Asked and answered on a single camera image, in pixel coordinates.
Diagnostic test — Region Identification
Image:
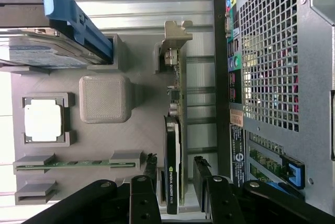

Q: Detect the grey plastic parts rack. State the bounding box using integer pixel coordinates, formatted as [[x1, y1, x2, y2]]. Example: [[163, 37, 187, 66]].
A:
[[0, 33, 184, 209]]

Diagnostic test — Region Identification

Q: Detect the green RAM stick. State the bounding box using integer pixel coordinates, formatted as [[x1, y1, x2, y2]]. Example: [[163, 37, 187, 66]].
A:
[[16, 160, 137, 170]]

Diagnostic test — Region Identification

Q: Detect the silver CPU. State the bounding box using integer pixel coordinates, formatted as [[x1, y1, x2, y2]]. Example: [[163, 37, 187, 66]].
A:
[[25, 99, 65, 142]]

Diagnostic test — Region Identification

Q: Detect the open grey PC case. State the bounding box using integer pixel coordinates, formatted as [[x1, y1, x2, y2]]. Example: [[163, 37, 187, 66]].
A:
[[211, 0, 335, 216]]

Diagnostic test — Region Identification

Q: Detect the hard disk in blue caddy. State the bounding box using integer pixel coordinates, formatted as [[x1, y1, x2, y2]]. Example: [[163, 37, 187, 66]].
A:
[[0, 0, 115, 68]]

